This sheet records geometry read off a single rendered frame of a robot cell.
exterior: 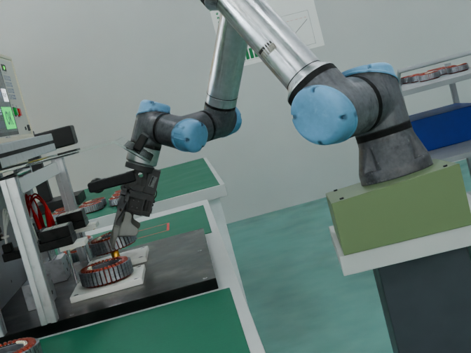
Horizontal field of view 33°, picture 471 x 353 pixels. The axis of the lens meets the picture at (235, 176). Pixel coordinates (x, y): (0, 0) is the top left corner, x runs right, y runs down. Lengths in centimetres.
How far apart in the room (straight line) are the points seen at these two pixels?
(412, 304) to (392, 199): 24
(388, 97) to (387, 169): 14
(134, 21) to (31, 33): 87
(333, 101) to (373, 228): 25
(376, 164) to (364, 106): 14
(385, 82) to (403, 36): 570
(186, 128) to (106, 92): 524
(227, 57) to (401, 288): 65
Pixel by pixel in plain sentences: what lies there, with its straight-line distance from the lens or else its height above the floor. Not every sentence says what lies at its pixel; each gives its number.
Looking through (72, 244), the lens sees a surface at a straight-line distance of 169.
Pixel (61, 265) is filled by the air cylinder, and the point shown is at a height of 81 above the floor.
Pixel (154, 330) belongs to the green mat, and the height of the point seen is 75.
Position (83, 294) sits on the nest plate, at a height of 78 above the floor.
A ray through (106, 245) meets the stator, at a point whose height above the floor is 83.
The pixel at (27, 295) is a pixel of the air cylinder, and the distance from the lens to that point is 172.
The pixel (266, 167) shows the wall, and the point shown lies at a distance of 707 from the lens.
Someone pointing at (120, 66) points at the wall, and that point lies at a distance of 703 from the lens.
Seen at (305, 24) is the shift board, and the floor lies 151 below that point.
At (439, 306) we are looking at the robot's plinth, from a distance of 166.
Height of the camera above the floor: 110
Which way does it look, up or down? 6 degrees down
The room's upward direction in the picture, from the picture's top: 15 degrees counter-clockwise
